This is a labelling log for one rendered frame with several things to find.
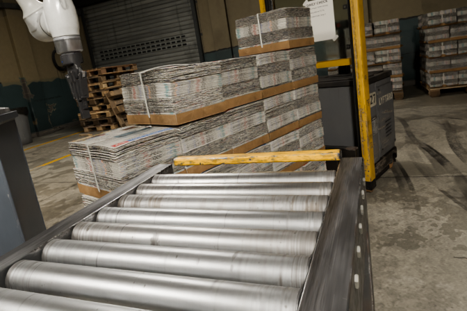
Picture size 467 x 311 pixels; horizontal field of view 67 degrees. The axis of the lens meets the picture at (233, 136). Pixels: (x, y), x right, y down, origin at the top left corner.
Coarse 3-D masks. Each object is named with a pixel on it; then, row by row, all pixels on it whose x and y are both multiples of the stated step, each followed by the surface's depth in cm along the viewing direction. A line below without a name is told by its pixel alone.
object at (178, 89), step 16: (192, 64) 144; (208, 64) 150; (160, 80) 141; (176, 80) 138; (192, 80) 145; (208, 80) 152; (160, 96) 143; (176, 96) 140; (192, 96) 146; (208, 96) 152; (160, 112) 146; (176, 112) 139
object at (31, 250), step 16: (144, 176) 90; (112, 192) 82; (128, 192) 81; (96, 208) 73; (64, 224) 67; (32, 240) 62; (48, 240) 61; (0, 256) 58; (16, 256) 57; (32, 256) 58; (0, 272) 53
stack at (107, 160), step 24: (288, 96) 202; (216, 120) 158; (240, 120) 171; (264, 120) 185; (288, 120) 201; (72, 144) 143; (96, 144) 130; (120, 144) 124; (144, 144) 130; (168, 144) 138; (192, 144) 148; (216, 144) 158; (240, 144) 171; (264, 144) 186; (288, 144) 202; (96, 168) 135; (120, 168) 123; (144, 168) 130; (216, 168) 158; (240, 168) 170; (264, 168) 185
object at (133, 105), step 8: (136, 72) 160; (120, 80) 161; (128, 80) 157; (136, 80) 152; (128, 88) 158; (136, 88) 154; (128, 96) 160; (136, 96) 155; (128, 104) 161; (136, 104) 156; (128, 112) 163; (136, 112) 159; (144, 112) 154
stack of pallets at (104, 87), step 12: (96, 72) 803; (108, 72) 787; (120, 72) 783; (132, 72) 825; (96, 84) 727; (120, 84) 783; (96, 96) 747; (96, 108) 750; (108, 108) 739; (84, 120) 758; (96, 120) 750; (108, 120) 741; (84, 132) 770
